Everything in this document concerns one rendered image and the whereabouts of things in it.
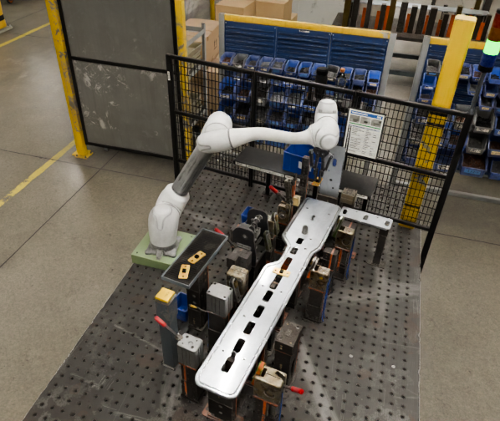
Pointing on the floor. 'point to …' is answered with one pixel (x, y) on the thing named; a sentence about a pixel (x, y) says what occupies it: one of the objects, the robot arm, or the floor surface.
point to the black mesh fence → (301, 129)
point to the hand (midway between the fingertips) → (318, 174)
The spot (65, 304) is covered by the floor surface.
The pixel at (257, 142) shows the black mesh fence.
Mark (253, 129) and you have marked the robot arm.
